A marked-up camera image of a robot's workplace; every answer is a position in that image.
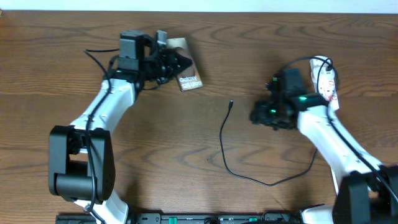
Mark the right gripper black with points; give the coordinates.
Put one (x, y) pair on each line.
(256, 112)

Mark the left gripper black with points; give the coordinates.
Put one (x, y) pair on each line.
(170, 58)

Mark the Galaxy smartphone with bronze screen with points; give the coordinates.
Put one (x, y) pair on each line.
(190, 78)

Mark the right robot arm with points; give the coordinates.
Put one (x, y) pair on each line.
(366, 189)

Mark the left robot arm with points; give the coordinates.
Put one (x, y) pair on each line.
(81, 159)

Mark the black USB charger plug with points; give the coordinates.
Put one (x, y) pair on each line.
(329, 67)

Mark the white power strip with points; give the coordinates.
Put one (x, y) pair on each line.
(324, 82)

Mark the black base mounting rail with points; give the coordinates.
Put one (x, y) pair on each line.
(204, 218)

